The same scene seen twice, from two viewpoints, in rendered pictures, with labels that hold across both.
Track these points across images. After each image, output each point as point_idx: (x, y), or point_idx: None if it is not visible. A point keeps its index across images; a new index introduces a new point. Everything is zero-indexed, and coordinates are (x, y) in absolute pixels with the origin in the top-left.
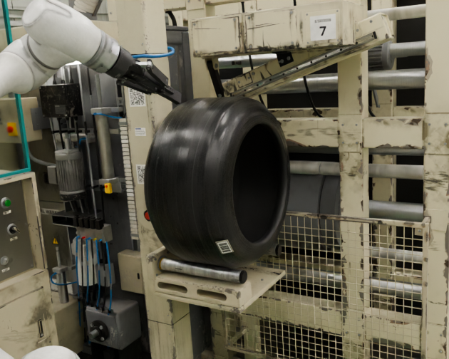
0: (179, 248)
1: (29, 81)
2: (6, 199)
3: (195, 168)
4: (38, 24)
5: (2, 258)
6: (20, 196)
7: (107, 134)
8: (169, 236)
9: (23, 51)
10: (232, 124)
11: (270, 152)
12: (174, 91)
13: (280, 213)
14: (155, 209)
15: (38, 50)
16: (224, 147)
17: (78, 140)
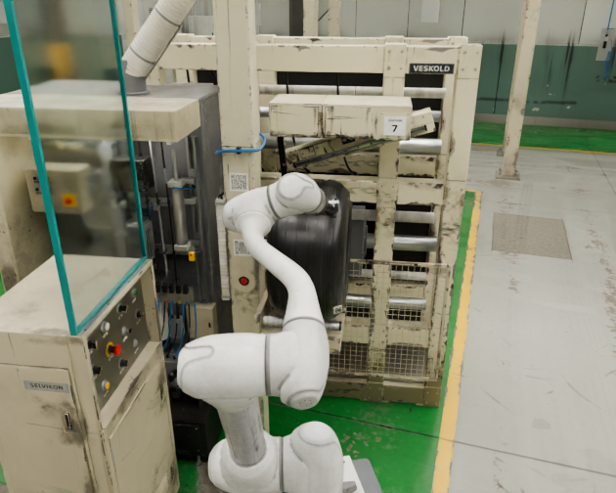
0: None
1: (268, 231)
2: (134, 289)
3: (324, 255)
4: (299, 199)
5: (134, 341)
6: (139, 282)
7: (183, 205)
8: None
9: (266, 209)
10: (342, 214)
11: None
12: None
13: (348, 266)
14: (282, 287)
15: (282, 210)
16: (341, 236)
17: (148, 209)
